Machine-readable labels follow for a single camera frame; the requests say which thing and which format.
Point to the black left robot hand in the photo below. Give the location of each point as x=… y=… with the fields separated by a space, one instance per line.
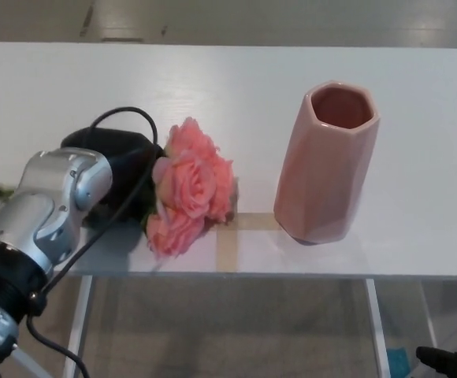
x=110 y=141

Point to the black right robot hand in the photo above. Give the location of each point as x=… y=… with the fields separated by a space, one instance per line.
x=453 y=366

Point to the pink artificial rose bouquet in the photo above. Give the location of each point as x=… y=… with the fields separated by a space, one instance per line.
x=189 y=185

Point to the pink faceted ceramic vase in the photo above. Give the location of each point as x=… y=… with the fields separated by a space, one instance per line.
x=319 y=177

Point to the teal floor object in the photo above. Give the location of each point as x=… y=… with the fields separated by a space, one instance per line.
x=398 y=360

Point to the white rear table leg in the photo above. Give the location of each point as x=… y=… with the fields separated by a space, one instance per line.
x=428 y=315

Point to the white table leg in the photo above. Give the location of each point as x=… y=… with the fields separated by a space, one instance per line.
x=376 y=327
x=80 y=315
x=428 y=315

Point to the long beige tape strip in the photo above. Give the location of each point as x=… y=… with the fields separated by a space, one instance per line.
x=227 y=252

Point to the short beige tape strip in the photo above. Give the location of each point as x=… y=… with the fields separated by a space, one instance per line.
x=256 y=221

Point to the light blue metal bar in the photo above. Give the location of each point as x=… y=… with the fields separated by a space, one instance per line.
x=27 y=362

